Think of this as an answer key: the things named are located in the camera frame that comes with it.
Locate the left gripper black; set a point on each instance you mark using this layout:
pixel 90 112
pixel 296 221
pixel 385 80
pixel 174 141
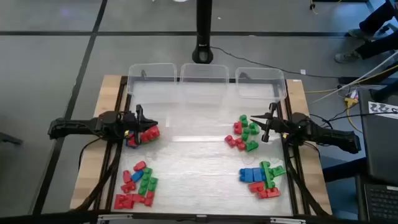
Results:
pixel 130 124

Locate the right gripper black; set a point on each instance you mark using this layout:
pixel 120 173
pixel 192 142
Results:
pixel 281 127

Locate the small blue toy block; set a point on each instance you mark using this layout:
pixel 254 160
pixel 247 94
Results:
pixel 137 176

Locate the long green toy block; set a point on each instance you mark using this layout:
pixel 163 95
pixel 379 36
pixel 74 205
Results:
pixel 266 174
pixel 145 182

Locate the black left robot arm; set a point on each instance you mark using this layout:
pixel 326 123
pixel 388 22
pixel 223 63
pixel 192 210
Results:
pixel 74 127

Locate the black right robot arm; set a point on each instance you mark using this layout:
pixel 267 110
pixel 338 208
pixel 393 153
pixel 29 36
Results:
pixel 335 138

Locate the clear plastic bin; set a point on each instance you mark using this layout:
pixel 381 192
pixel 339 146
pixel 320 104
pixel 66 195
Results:
pixel 152 74
pixel 203 76
pixel 259 81

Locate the wooden table board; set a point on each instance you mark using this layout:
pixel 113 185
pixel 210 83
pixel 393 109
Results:
pixel 107 93
pixel 295 88

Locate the yellow power plug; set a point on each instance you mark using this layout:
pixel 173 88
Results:
pixel 350 102

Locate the person's shoe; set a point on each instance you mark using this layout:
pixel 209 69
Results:
pixel 357 33
pixel 346 57

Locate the white printed label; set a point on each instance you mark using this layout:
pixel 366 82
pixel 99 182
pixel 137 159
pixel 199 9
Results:
pixel 381 109

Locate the black laptop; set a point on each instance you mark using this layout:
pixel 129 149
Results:
pixel 379 149

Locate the black stand foot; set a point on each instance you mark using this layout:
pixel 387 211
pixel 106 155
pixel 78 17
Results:
pixel 11 139

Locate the person's leg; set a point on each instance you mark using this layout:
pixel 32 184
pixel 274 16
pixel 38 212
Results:
pixel 379 46
pixel 377 15

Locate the silver frame bracket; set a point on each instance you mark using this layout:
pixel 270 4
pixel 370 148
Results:
pixel 287 220
pixel 115 216

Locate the black camera stand pole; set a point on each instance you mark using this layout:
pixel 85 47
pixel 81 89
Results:
pixel 203 31

